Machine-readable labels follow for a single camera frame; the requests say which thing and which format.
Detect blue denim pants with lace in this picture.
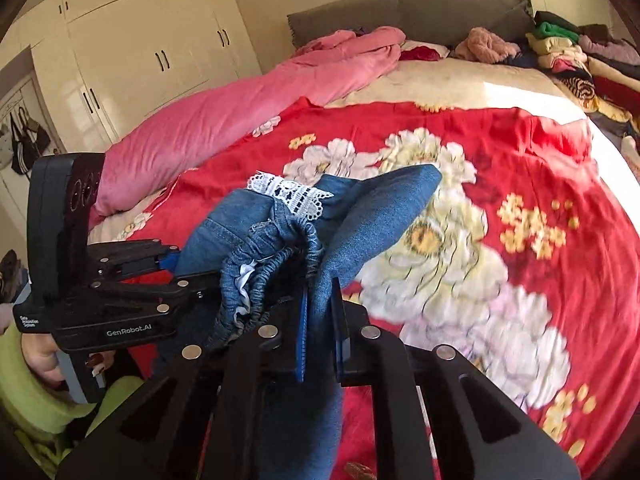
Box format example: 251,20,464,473
152,164,444,480

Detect pile of folded clothes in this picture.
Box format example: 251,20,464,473
525,10,640,142

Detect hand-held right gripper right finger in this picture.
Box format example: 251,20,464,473
329,277,581,480

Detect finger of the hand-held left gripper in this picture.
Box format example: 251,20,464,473
87,239,182,277
90,274,222,317

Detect person's left hand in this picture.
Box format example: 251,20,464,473
20,332,119,391

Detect person's left forearm green sleeve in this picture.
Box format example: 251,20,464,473
0,319,147,477

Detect grey headboard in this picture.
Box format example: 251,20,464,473
286,0,534,59

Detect red pillow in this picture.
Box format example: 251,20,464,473
400,40,451,63

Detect hanging bags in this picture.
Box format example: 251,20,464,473
0,105,54,177

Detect red floral blanket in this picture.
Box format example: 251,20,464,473
87,100,640,480

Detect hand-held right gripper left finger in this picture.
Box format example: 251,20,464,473
55,287,309,480

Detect pink fuzzy cloth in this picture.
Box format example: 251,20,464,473
454,26,522,65

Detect cream wardrobe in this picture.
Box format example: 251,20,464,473
0,0,264,241

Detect cream comforter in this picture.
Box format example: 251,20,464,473
325,55,640,186

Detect pink quilt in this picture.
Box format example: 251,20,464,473
92,27,407,219

